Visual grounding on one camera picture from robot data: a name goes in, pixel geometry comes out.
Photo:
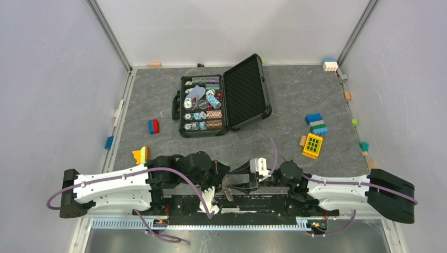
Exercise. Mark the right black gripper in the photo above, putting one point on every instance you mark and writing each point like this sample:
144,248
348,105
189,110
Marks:
244,169

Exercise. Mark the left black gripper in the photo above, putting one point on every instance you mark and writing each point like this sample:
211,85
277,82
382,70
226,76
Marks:
219,171

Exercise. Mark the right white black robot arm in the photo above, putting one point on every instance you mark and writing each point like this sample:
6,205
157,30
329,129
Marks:
377,192

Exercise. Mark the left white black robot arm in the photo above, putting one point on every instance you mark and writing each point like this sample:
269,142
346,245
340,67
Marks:
140,188

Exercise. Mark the black poker chip case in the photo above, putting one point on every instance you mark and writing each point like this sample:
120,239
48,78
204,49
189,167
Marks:
236,98

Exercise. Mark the black dealer button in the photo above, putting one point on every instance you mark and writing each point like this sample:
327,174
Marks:
202,104

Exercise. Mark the wooden cylinder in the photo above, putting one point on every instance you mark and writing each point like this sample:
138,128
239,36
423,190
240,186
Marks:
302,141

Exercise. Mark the yellow window brick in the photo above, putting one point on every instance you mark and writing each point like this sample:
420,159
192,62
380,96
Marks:
312,146

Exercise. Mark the yellow orange brick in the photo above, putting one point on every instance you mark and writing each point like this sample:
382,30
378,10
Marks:
141,156

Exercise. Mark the red blue brick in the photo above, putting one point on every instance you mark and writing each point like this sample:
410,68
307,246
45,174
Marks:
153,126

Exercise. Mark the blue green brick stack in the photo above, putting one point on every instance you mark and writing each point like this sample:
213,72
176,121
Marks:
316,124

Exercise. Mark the teal brick right edge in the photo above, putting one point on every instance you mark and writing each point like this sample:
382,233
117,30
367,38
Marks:
364,146

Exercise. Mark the tan block right edge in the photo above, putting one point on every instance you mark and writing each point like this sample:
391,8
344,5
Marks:
370,165

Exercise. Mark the tan wooden block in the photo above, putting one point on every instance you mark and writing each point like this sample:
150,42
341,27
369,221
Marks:
154,65

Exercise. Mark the orange block right edge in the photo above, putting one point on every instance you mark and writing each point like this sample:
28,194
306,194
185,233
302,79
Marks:
347,96

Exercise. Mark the white blue corner brick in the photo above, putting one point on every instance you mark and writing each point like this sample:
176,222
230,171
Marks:
330,65

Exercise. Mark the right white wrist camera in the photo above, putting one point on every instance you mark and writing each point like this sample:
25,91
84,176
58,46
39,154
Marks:
259,168

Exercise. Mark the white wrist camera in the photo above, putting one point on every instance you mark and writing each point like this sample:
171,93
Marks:
208,198
259,168

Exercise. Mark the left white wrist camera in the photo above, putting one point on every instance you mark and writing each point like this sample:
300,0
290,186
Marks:
208,198

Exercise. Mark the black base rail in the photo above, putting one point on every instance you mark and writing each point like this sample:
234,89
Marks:
277,209

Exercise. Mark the blue brick on left rail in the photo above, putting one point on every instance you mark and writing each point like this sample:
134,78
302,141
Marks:
109,142

